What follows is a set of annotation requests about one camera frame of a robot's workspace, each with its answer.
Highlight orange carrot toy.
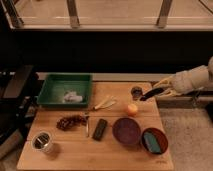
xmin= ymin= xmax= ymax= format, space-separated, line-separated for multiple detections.
xmin=126 ymin=104 xmax=138 ymax=117

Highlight black chair frame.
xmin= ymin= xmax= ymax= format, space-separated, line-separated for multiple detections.
xmin=0 ymin=64 xmax=40 ymax=161

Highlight dark red bowl right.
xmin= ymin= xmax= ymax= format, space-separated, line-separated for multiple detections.
xmin=141 ymin=128 xmax=168 ymax=155

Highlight thin metal knife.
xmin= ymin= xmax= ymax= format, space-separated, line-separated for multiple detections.
xmin=85 ymin=113 xmax=90 ymax=138

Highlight small metal cup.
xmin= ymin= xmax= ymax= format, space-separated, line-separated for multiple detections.
xmin=31 ymin=132 xmax=53 ymax=154

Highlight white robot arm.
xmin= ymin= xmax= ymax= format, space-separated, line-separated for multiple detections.
xmin=154 ymin=56 xmax=213 ymax=97

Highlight green plastic tray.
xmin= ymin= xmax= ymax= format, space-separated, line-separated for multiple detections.
xmin=37 ymin=73 xmax=92 ymax=108

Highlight black rectangular block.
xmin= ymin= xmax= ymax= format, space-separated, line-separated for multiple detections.
xmin=92 ymin=119 xmax=108 ymax=141

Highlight dark red bowl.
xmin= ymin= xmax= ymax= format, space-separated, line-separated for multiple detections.
xmin=141 ymin=128 xmax=168 ymax=155
xmin=112 ymin=117 xmax=141 ymax=146

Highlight black round-head brush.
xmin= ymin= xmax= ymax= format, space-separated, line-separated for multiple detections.
xmin=131 ymin=86 xmax=164 ymax=101

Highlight teal sponge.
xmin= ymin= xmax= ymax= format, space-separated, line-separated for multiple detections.
xmin=144 ymin=132 xmax=162 ymax=154

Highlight dark red bowl left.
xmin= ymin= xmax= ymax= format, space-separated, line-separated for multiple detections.
xmin=112 ymin=117 xmax=141 ymax=146

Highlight translucent yellowish gripper finger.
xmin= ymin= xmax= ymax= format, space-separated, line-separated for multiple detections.
xmin=159 ymin=88 xmax=180 ymax=97
xmin=153 ymin=76 xmax=172 ymax=88

